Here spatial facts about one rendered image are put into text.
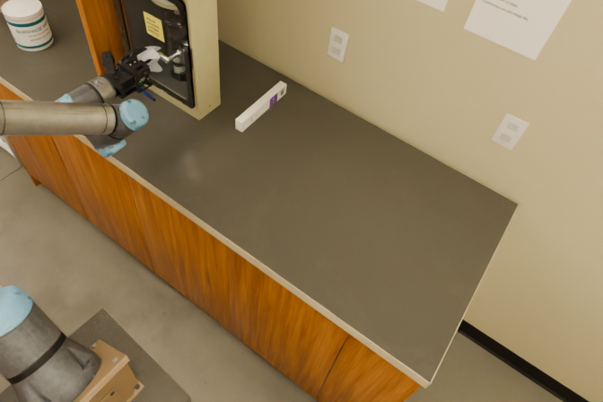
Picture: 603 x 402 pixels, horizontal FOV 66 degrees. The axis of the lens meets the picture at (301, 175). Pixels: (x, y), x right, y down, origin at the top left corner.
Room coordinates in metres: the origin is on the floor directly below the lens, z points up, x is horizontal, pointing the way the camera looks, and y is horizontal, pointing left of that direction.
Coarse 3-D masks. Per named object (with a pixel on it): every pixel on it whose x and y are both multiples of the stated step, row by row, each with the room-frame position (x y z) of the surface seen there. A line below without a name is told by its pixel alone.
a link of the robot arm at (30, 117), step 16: (0, 112) 0.61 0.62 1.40; (16, 112) 0.63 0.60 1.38; (32, 112) 0.65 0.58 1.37; (48, 112) 0.67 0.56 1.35; (64, 112) 0.69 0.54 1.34; (80, 112) 0.72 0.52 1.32; (96, 112) 0.74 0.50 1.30; (112, 112) 0.77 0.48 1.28; (128, 112) 0.78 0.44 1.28; (144, 112) 0.81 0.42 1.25; (0, 128) 0.59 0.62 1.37; (16, 128) 0.61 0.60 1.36; (32, 128) 0.63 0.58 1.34; (48, 128) 0.65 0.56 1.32; (64, 128) 0.67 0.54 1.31; (80, 128) 0.69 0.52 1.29; (96, 128) 0.72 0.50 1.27; (112, 128) 0.74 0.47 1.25; (128, 128) 0.77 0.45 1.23
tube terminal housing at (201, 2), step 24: (192, 0) 1.13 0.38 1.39; (216, 0) 1.22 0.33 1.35; (192, 24) 1.12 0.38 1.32; (216, 24) 1.21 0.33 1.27; (192, 48) 1.12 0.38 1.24; (216, 48) 1.21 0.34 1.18; (192, 72) 1.12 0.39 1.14; (216, 72) 1.21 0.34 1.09; (168, 96) 1.19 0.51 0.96; (216, 96) 1.20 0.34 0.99
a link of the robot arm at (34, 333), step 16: (16, 288) 0.32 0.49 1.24; (0, 304) 0.28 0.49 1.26; (16, 304) 0.29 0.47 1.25; (32, 304) 0.30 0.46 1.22; (0, 320) 0.25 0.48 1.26; (16, 320) 0.26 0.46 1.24; (32, 320) 0.27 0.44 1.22; (48, 320) 0.29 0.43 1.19; (0, 336) 0.23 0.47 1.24; (16, 336) 0.24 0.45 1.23; (32, 336) 0.25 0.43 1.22; (48, 336) 0.26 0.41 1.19; (0, 352) 0.21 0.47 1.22; (16, 352) 0.22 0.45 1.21; (32, 352) 0.22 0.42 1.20; (0, 368) 0.19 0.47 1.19; (16, 368) 0.20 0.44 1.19
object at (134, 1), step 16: (128, 0) 1.22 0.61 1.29; (144, 0) 1.19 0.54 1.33; (160, 0) 1.16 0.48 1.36; (176, 0) 1.12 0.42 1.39; (128, 16) 1.23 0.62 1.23; (160, 16) 1.16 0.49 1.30; (176, 16) 1.13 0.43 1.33; (128, 32) 1.24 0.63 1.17; (144, 32) 1.20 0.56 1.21; (176, 32) 1.13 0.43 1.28; (176, 48) 1.14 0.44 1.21; (160, 64) 1.18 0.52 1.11; (176, 64) 1.14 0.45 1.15; (160, 80) 1.18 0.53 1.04; (176, 80) 1.14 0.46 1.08; (192, 80) 1.12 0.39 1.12; (176, 96) 1.15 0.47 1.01; (192, 96) 1.11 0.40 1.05
